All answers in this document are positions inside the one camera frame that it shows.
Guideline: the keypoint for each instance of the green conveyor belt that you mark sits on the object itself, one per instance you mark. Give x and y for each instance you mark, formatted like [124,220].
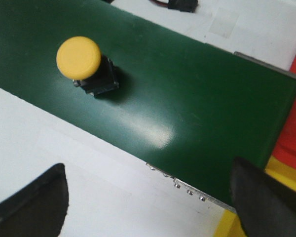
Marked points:
[183,106]

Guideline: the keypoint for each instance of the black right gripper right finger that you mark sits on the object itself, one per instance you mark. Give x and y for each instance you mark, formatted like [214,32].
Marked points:
[265,207]

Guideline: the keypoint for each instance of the yellow push button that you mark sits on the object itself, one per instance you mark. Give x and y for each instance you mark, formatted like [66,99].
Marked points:
[80,60]

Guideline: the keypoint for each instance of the yellow plastic tray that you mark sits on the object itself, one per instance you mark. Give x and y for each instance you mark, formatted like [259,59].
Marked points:
[229,225]

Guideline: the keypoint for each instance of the black cable connector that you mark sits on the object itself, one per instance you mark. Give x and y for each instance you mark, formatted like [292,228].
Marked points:
[180,5]

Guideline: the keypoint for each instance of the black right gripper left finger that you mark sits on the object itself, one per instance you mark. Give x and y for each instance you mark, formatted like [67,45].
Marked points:
[39,209]

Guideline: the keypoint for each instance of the steel conveyor end plate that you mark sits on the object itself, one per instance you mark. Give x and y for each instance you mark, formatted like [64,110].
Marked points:
[190,190]

